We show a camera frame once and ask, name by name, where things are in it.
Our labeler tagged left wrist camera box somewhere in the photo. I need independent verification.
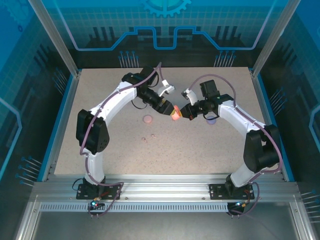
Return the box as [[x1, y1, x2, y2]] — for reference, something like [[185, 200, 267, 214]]
[[156, 79, 176, 98]]

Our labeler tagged aluminium frame post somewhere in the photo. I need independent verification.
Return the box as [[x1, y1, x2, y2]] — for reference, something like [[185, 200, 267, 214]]
[[26, 0, 82, 77], [251, 0, 302, 77]]

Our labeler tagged slotted grey cable duct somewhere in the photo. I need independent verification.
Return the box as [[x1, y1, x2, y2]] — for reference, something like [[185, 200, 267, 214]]
[[39, 202, 230, 213]]

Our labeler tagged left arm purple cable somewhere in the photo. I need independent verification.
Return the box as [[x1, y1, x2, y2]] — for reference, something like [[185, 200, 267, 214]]
[[78, 61, 166, 219]]

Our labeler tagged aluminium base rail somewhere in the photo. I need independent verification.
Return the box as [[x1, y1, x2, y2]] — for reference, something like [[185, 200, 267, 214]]
[[32, 173, 300, 204]]

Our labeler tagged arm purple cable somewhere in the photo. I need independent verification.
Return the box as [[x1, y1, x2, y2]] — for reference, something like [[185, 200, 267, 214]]
[[78, 61, 166, 219], [188, 73, 284, 218]]

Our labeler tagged aluminium side rail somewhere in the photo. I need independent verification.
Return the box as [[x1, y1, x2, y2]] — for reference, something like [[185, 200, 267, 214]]
[[249, 67, 287, 182], [43, 69, 82, 182]]

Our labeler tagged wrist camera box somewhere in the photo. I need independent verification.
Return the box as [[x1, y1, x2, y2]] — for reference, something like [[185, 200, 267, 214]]
[[156, 79, 176, 98], [181, 88, 198, 106]]

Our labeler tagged blue table edge strip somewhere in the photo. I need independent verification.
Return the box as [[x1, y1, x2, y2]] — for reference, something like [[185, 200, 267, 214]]
[[36, 74, 76, 182], [256, 73, 296, 183]]

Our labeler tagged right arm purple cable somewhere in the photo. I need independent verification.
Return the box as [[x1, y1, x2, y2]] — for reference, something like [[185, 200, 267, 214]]
[[188, 73, 284, 218]]

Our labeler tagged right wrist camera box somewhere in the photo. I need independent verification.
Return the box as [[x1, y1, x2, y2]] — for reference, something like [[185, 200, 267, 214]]
[[181, 88, 198, 106]]

